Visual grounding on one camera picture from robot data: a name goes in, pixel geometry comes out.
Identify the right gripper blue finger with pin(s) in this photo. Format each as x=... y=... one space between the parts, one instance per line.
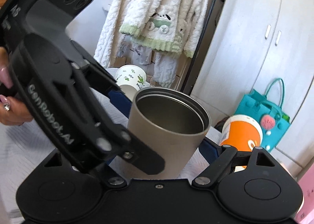
x=219 y=159

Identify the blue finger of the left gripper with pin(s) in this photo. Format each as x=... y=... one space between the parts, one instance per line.
x=140 y=155
x=120 y=101

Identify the beige metal tumbler cup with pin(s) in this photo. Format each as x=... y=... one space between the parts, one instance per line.
x=172 y=124

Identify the white leaf-print paper cup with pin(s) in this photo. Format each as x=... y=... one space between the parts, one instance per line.
x=131 y=78

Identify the orange paper cup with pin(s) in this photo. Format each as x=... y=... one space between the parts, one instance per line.
x=242 y=132

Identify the hand with pink nails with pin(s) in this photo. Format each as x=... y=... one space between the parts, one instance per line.
x=13 y=111

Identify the teal felt handbag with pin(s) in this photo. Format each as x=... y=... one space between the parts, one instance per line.
x=270 y=116

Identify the white patterned tablecloth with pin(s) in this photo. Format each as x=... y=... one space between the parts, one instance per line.
x=24 y=147

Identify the white knit green-trim cardigan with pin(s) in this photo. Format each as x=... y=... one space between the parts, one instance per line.
x=161 y=29

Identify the pink paper gift bag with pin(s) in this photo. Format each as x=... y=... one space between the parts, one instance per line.
x=305 y=214

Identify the white wooden wardrobe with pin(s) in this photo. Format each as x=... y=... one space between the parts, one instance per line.
x=258 y=43

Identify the black metal clothes rack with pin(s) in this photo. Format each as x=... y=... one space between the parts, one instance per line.
x=211 y=20

